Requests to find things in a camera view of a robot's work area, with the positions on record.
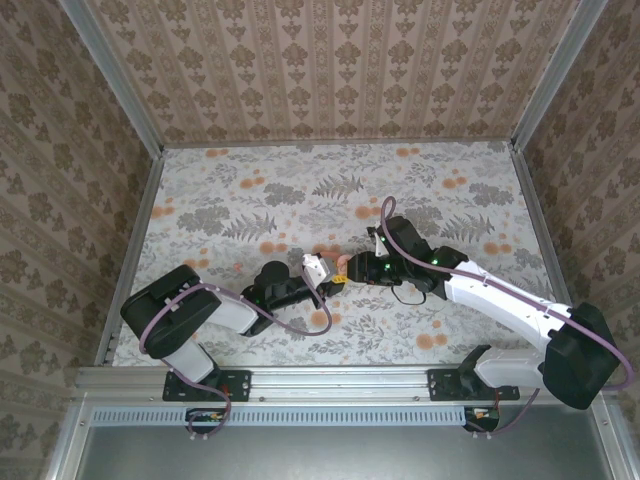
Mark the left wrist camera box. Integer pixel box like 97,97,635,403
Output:
301,253,338,287

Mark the aluminium frame post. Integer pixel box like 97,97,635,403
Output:
509,0,611,151
57,0,166,156

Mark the aluminium mounting rail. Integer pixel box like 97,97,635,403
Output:
74,364,614,401

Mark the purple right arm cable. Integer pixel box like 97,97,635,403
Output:
380,196,635,441

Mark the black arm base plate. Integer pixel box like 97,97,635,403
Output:
427,368,521,403
163,368,251,403

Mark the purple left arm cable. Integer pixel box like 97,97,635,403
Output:
138,277,334,444

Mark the thin black cable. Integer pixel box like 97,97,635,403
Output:
389,278,429,306

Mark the aluminium side rail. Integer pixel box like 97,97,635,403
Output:
94,148,166,366
509,144,594,364

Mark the grey metal sheet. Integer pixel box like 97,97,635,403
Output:
47,399,634,480

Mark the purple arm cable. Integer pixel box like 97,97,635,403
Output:
138,277,334,444
380,196,635,441

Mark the slotted cable duct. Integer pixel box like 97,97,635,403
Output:
92,405,466,427

